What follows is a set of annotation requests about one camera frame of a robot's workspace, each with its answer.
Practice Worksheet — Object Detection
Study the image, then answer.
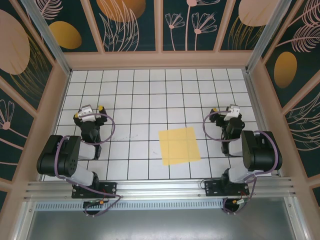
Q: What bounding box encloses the yellow paper sheet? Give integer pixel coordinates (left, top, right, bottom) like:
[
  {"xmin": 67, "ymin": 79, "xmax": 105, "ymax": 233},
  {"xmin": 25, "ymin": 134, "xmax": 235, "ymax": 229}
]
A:
[{"xmin": 158, "ymin": 126, "xmax": 202, "ymax": 166}]

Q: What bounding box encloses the grey metal sheet panel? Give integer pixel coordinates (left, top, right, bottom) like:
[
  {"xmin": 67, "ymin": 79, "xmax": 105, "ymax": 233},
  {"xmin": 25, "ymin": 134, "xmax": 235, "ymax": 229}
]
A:
[{"xmin": 14, "ymin": 199, "xmax": 311, "ymax": 240}]

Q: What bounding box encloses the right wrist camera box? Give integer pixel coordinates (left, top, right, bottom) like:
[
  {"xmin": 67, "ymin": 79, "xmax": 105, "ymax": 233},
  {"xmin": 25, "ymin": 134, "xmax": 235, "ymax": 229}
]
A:
[{"xmin": 223, "ymin": 104, "xmax": 241, "ymax": 123}]

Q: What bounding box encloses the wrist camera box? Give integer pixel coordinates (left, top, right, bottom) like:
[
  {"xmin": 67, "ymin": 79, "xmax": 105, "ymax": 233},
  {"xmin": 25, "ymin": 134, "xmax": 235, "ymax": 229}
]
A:
[
  {"xmin": 78, "ymin": 104, "xmax": 95, "ymax": 123},
  {"xmin": 223, "ymin": 104, "xmax": 241, "ymax": 123}
]

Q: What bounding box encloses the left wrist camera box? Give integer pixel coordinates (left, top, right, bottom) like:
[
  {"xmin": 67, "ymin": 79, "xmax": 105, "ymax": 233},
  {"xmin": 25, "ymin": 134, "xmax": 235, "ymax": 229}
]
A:
[{"xmin": 78, "ymin": 104, "xmax": 95, "ymax": 123}]

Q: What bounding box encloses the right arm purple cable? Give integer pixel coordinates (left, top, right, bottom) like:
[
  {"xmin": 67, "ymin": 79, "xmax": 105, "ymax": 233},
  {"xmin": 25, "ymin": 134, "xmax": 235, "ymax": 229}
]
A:
[{"xmin": 202, "ymin": 110, "xmax": 279, "ymax": 216}]

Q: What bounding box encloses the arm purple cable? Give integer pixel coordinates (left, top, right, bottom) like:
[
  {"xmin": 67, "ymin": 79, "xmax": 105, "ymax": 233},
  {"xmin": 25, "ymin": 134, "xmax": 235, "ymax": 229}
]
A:
[
  {"xmin": 53, "ymin": 112, "xmax": 124, "ymax": 218},
  {"xmin": 202, "ymin": 110, "xmax": 279, "ymax": 216}
]

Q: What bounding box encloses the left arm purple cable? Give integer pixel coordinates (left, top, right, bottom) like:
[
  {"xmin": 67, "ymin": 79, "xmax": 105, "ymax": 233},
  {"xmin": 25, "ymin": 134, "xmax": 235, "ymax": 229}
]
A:
[{"xmin": 53, "ymin": 112, "xmax": 124, "ymax": 218}]

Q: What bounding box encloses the aluminium side rail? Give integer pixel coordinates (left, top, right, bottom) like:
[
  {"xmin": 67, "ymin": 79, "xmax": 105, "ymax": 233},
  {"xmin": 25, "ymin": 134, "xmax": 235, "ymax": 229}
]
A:
[{"xmin": 243, "ymin": 69, "xmax": 282, "ymax": 178}]

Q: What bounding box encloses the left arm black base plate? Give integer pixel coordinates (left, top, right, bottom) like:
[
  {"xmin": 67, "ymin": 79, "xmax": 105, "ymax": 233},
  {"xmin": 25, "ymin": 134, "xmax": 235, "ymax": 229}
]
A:
[{"xmin": 71, "ymin": 181, "xmax": 118, "ymax": 200}]

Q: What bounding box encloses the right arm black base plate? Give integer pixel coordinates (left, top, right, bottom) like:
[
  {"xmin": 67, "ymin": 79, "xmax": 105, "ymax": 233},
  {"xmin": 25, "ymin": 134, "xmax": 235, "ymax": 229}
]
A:
[{"xmin": 204, "ymin": 179, "xmax": 250, "ymax": 198}]

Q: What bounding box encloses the aluminium corner post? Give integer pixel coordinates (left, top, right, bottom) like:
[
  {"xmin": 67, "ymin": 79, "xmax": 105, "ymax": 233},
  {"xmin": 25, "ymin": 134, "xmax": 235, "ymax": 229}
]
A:
[
  {"xmin": 245, "ymin": 0, "xmax": 295, "ymax": 74},
  {"xmin": 19, "ymin": 0, "xmax": 73, "ymax": 76}
]

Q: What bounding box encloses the long aluminium base rail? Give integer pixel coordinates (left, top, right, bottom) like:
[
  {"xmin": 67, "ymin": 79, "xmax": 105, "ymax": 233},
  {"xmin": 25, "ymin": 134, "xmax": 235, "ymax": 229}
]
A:
[{"xmin": 23, "ymin": 176, "xmax": 298, "ymax": 201}]

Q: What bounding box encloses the slotted grey cable duct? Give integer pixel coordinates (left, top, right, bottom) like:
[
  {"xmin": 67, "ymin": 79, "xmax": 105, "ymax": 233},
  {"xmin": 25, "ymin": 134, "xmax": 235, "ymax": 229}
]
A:
[{"xmin": 34, "ymin": 199, "xmax": 226, "ymax": 211}]

